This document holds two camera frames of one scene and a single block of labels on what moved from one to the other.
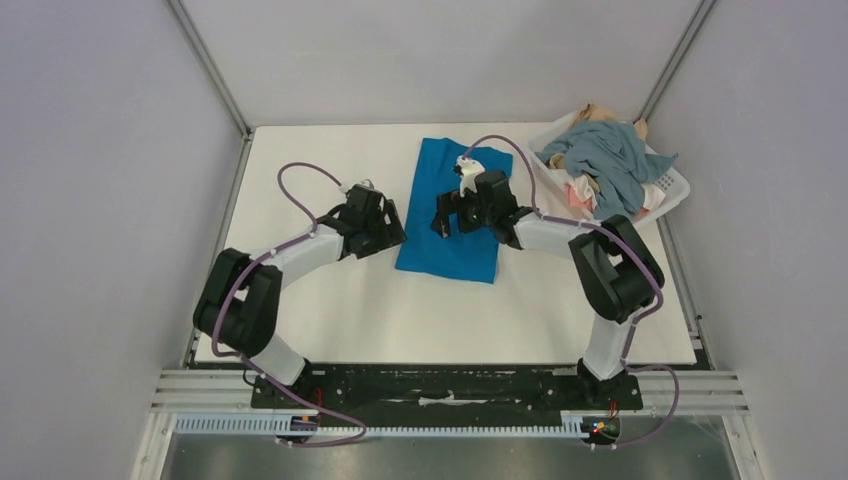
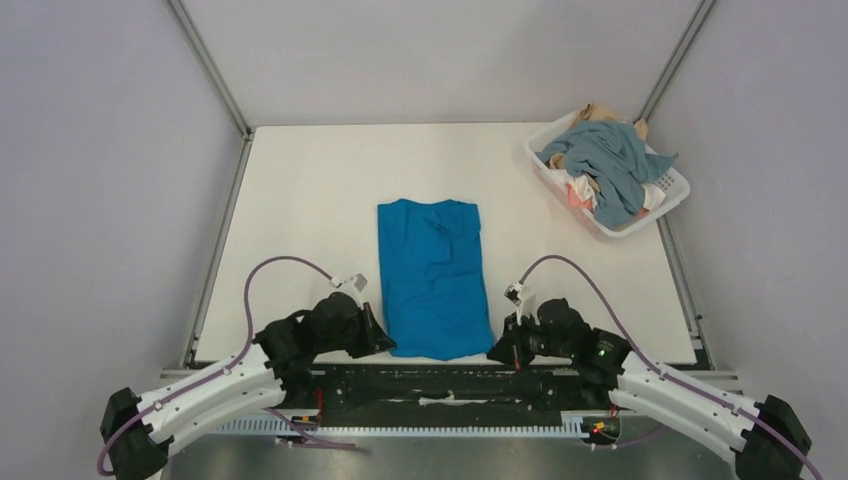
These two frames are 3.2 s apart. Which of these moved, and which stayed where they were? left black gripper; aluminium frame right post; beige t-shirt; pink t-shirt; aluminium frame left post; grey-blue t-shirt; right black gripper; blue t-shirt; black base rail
Moved: blue t-shirt; right black gripper; left black gripper
Stayed: beige t-shirt; pink t-shirt; aluminium frame right post; grey-blue t-shirt; black base rail; aluminium frame left post
